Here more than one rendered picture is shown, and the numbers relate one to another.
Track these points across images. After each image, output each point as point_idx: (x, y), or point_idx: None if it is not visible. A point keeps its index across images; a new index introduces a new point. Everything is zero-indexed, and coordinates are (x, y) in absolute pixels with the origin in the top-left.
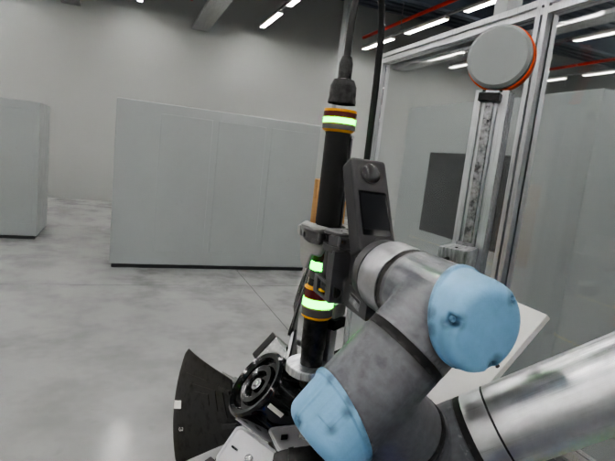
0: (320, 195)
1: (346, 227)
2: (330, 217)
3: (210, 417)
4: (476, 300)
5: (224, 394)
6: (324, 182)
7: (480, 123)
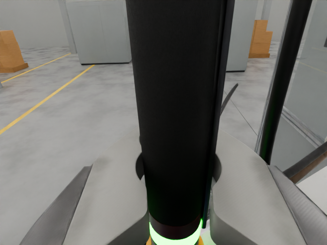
0: (134, 78)
1: (223, 173)
2: (167, 149)
3: None
4: None
5: None
6: (131, 30)
7: None
